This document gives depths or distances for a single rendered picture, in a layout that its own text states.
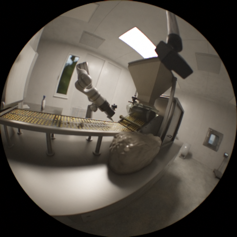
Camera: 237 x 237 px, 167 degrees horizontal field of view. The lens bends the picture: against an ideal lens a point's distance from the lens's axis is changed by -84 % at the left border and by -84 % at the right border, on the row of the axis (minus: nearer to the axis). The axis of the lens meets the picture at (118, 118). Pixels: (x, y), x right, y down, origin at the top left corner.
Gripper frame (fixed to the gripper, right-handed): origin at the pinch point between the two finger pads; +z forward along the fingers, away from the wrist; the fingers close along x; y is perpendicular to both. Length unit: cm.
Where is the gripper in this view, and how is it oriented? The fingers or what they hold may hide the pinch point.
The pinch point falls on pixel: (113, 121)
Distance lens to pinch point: 60.9
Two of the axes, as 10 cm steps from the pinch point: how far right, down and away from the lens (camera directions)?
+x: -5.6, -3.1, 7.7
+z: 5.1, 6.0, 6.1
